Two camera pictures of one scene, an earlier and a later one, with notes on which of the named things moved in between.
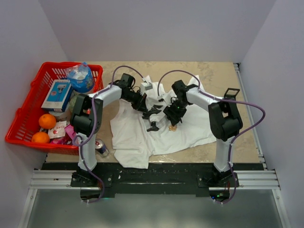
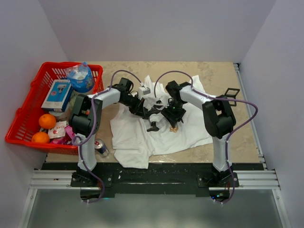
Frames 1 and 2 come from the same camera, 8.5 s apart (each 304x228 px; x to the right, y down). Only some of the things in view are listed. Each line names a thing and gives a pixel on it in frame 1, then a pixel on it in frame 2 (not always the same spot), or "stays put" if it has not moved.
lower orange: (41, 137) stays put
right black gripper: (169, 111) stays put
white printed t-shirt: (198, 82) to (137, 136)
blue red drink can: (101, 148) stays put
